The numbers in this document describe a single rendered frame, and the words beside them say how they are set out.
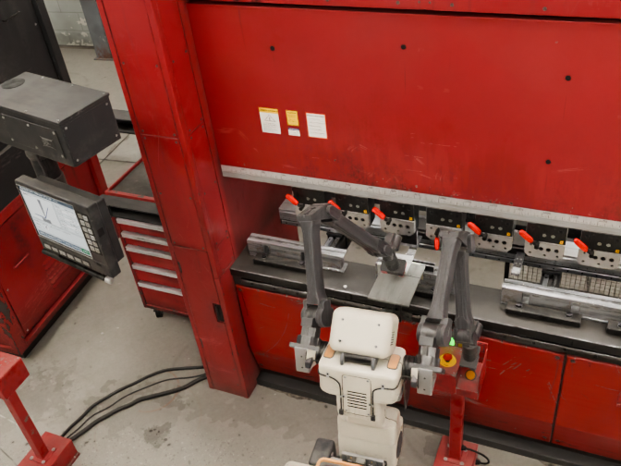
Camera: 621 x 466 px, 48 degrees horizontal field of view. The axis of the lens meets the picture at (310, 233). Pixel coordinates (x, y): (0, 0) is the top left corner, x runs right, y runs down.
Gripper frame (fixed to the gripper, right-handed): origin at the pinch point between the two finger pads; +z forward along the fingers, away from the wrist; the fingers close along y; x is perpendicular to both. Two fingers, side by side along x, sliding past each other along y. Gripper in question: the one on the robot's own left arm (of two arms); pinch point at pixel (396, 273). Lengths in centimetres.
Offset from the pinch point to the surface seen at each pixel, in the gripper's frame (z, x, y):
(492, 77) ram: -78, -49, -35
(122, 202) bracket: -22, 0, 133
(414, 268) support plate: 4.2, -5.0, -6.1
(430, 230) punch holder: -15.4, -15.7, -13.1
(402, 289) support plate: -2.6, 7.9, -5.2
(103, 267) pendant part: -53, 41, 103
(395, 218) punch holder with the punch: -17.9, -17.4, 1.8
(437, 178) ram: -38, -28, -16
